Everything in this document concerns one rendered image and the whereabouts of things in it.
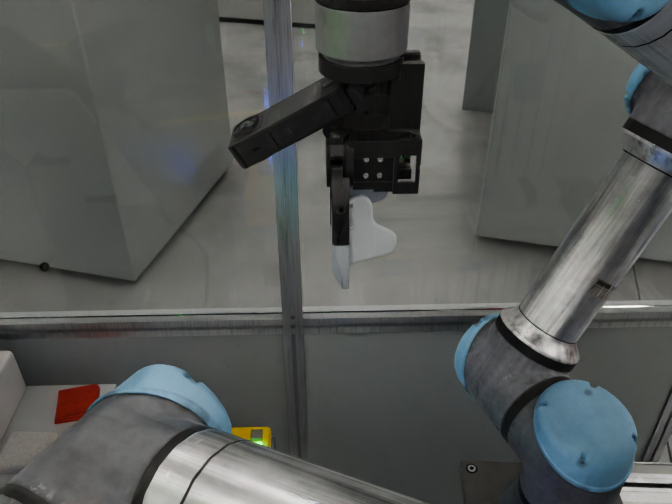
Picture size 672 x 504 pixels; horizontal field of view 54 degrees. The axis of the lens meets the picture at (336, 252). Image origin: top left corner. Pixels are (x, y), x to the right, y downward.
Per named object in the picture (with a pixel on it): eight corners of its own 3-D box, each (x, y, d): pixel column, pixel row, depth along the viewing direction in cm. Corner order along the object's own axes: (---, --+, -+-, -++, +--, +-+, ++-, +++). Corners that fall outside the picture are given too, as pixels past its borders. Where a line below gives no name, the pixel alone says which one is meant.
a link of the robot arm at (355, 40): (314, 13, 48) (314, -15, 55) (316, 73, 51) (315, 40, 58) (416, 12, 48) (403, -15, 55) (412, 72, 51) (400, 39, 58)
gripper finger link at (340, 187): (350, 249, 57) (349, 146, 55) (332, 249, 57) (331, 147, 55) (347, 237, 61) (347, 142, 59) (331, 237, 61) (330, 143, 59)
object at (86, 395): (59, 394, 132) (56, 387, 131) (100, 387, 134) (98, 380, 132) (54, 425, 126) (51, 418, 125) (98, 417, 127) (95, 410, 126)
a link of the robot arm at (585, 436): (558, 545, 76) (584, 473, 69) (493, 456, 86) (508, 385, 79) (638, 509, 80) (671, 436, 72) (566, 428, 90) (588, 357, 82)
